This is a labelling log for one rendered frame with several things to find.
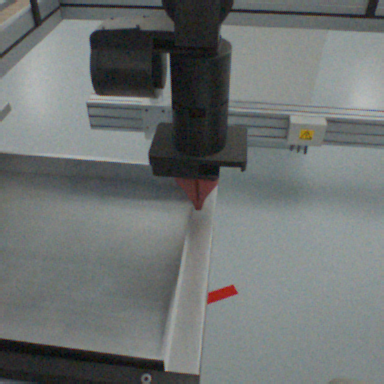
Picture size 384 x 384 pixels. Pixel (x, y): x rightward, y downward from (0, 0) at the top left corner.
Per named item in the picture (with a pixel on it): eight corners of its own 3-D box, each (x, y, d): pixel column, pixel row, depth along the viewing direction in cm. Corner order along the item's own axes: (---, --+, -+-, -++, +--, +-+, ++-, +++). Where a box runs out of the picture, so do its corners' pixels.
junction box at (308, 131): (286, 144, 134) (290, 122, 128) (285, 136, 138) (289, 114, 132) (321, 147, 133) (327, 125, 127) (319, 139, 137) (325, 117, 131)
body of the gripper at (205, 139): (159, 135, 46) (155, 77, 41) (246, 140, 45) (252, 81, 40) (148, 169, 41) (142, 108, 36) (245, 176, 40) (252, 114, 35)
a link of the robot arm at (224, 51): (231, 48, 31) (234, 24, 36) (149, 45, 32) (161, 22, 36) (227, 120, 36) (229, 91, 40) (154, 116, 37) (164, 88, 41)
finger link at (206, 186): (165, 186, 51) (161, 125, 45) (219, 190, 50) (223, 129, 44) (156, 223, 46) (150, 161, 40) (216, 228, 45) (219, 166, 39)
